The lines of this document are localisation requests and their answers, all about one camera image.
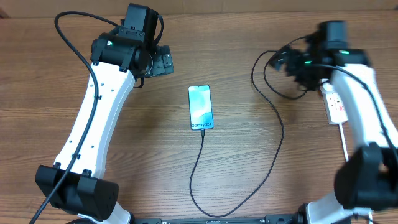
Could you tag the white power strip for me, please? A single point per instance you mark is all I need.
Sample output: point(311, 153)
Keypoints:
point(335, 110)

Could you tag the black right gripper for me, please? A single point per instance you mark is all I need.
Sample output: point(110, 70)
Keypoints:
point(295, 55)

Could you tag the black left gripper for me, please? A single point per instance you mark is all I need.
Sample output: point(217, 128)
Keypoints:
point(162, 61)

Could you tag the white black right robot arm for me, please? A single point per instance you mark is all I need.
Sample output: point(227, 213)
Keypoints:
point(367, 182)

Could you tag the blue Galaxy smartphone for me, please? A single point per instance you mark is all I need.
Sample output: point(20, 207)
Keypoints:
point(200, 107)

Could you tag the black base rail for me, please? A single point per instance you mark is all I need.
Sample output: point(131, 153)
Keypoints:
point(214, 221)

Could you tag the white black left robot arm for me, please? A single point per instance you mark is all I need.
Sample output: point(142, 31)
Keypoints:
point(120, 61)

